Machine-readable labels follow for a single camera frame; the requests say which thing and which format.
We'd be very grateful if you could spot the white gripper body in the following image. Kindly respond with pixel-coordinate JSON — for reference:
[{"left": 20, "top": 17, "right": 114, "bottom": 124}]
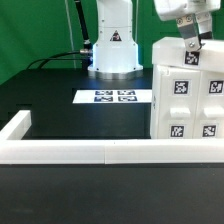
[{"left": 154, "top": 0, "right": 212, "bottom": 21}]

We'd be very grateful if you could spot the white U-shaped fence frame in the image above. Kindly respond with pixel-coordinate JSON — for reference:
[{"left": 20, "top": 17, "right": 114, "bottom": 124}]
[{"left": 0, "top": 110, "right": 224, "bottom": 164}]

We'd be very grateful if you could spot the white cabinet body box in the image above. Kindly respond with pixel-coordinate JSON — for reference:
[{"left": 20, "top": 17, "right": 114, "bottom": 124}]
[{"left": 149, "top": 63, "right": 224, "bottom": 140}]

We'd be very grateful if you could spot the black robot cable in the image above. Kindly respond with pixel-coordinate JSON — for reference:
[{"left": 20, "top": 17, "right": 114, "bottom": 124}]
[{"left": 26, "top": 51, "right": 92, "bottom": 70}]

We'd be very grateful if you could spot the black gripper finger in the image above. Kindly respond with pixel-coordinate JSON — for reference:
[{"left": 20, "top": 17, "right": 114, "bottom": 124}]
[
  {"left": 176, "top": 14, "right": 202, "bottom": 52},
  {"left": 196, "top": 12, "right": 213, "bottom": 40}
]

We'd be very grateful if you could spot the white cabinet top block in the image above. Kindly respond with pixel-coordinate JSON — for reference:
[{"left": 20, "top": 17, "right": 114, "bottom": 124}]
[{"left": 152, "top": 37, "right": 224, "bottom": 73}]

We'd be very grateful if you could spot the white base tag plate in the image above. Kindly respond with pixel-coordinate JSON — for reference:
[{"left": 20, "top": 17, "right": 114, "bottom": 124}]
[{"left": 73, "top": 89, "right": 152, "bottom": 104}]

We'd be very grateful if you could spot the white cabinet door panel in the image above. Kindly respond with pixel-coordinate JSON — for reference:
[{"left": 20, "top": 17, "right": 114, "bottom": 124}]
[
  {"left": 193, "top": 71, "right": 224, "bottom": 138},
  {"left": 158, "top": 67, "right": 200, "bottom": 139}
]

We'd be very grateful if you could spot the black ribbed cable hose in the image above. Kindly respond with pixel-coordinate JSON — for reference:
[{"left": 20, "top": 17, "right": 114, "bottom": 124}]
[{"left": 73, "top": 0, "right": 93, "bottom": 51}]

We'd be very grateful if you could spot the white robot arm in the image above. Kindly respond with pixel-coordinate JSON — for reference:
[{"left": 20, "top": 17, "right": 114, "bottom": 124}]
[{"left": 88, "top": 0, "right": 221, "bottom": 80}]

